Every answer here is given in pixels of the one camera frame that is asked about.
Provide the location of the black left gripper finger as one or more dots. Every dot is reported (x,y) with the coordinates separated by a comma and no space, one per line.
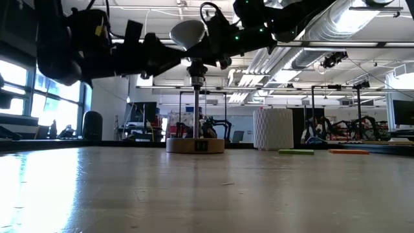
(161,48)
(165,61)

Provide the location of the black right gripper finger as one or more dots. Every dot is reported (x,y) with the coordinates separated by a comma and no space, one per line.
(202,52)

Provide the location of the white lightbulb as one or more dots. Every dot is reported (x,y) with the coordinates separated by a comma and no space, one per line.
(187,32)

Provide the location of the wooden-base lamp stand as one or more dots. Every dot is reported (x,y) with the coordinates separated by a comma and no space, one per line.
(181,146)

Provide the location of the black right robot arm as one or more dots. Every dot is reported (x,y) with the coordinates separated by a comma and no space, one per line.
(252,9)

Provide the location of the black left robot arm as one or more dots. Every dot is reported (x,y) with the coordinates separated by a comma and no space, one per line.
(58,48)

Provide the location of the black background robot arm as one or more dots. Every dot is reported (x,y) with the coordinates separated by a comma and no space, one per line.
(368,123)
(220,124)
(323,126)

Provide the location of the yellow tape tag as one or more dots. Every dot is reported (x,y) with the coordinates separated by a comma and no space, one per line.
(99,30)

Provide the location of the black computer monitor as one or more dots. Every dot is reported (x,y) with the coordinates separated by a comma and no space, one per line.
(144,111)
(404,112)

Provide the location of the blue storage box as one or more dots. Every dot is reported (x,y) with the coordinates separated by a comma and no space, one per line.
(189,109)

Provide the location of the black cylindrical bin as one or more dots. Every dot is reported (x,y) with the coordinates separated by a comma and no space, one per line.
(92,126)

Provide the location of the large window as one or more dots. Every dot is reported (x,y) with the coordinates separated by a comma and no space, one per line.
(55,106)

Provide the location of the grey office chair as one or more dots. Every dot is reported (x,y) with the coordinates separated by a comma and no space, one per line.
(238,136)

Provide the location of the white lattice pen cup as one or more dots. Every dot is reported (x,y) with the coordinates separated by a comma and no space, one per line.
(273,129)

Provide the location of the dark desk telephone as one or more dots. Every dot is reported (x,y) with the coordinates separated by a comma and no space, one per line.
(66,132)

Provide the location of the green sticky note pad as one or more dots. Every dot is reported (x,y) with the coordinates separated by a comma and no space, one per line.
(296,151)

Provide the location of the orange sticky note pad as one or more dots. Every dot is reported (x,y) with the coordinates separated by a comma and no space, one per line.
(348,151)

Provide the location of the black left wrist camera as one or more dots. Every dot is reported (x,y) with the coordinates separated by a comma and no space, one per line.
(133,31)

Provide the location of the silver ventilation duct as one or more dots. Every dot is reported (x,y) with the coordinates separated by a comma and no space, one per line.
(323,29)

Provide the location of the black aluminium table frame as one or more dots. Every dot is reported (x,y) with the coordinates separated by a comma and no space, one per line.
(97,144)

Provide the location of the black ceiling-mounted camera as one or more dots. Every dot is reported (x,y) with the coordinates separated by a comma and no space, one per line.
(333,59)

